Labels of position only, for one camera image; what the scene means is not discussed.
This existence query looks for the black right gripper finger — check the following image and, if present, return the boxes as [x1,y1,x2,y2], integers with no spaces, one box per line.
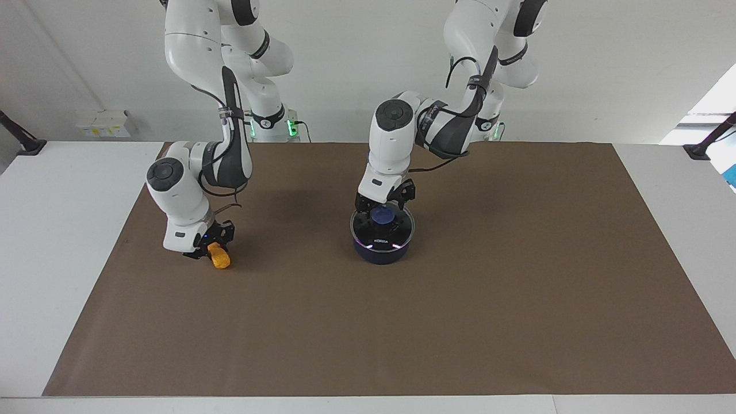
[183,238,212,260]
[209,220,236,247]

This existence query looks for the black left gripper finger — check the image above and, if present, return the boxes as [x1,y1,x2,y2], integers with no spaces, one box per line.
[355,194,374,228]
[394,179,416,209]

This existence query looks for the orange corn cob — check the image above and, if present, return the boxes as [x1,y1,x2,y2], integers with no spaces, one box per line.
[208,242,232,270]

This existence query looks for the glass lid with blue knob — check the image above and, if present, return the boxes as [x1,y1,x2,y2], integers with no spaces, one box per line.
[350,202,416,251]

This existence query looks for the brown table mat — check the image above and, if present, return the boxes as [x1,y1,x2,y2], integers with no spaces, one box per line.
[42,142,736,397]

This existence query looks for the black pot with blue handle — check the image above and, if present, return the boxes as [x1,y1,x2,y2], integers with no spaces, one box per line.
[350,202,416,266]

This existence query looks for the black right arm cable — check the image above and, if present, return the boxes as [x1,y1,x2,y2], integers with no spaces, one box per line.
[191,66,254,209]

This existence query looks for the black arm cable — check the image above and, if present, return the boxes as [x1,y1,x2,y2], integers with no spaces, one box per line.
[409,46,501,173]
[191,66,254,209]

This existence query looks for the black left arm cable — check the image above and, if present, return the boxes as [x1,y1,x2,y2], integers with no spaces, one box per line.
[409,46,501,173]

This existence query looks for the white wall socket box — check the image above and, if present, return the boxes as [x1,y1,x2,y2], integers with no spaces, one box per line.
[75,109,139,139]

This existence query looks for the black stand bracket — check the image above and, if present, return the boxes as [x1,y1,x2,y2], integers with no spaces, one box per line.
[683,112,736,161]
[0,110,48,156]

